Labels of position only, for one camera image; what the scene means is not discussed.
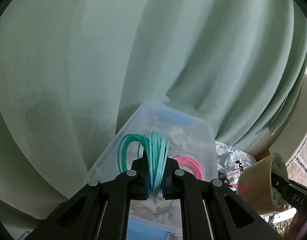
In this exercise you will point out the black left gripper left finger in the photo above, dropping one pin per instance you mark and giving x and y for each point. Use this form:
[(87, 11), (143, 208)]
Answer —
[(98, 210)]

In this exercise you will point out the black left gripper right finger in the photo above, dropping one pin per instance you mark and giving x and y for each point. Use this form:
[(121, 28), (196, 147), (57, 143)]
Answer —
[(210, 210)]

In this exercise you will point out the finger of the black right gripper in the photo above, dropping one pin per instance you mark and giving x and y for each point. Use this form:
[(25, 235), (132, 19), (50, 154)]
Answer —
[(292, 192)]

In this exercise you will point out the brown packing tape roll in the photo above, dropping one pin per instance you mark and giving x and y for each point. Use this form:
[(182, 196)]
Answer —
[(254, 185)]

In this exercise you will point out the person's right hand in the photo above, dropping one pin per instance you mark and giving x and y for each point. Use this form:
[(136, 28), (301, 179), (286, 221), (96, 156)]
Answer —
[(295, 226)]

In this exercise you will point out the beige quilted bedspread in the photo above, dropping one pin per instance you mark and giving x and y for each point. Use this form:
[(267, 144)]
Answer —
[(297, 168)]

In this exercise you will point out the grey floral bed sheet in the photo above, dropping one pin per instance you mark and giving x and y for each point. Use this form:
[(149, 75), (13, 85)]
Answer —
[(231, 157)]

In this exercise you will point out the white mattress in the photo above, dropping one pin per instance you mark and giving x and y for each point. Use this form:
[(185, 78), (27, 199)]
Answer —
[(289, 137)]

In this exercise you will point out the clear plastic storage box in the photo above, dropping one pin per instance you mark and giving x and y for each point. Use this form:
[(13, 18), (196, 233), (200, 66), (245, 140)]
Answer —
[(188, 136)]

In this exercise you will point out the green curtain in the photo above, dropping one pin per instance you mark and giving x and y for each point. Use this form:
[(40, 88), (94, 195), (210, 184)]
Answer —
[(73, 71)]

